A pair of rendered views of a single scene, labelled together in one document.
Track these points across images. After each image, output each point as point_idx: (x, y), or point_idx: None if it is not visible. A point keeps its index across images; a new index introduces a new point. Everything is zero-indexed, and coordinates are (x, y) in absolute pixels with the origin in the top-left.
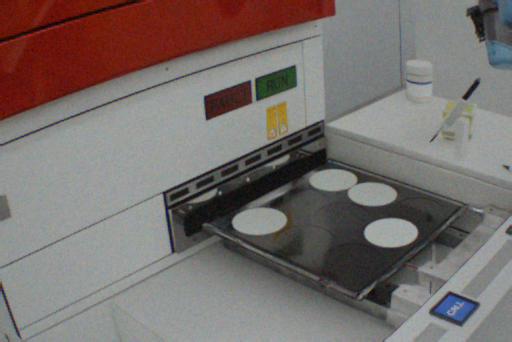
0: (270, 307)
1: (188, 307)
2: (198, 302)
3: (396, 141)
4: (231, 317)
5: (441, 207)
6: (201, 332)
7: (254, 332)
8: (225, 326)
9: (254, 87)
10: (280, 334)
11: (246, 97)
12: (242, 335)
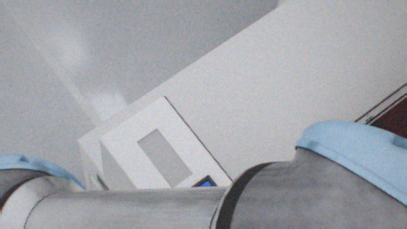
0: (382, 86)
1: (392, 1)
2: (401, 12)
3: None
4: (367, 43)
5: None
6: (342, 9)
7: (335, 62)
8: (351, 34)
9: None
10: (327, 87)
11: None
12: (332, 48)
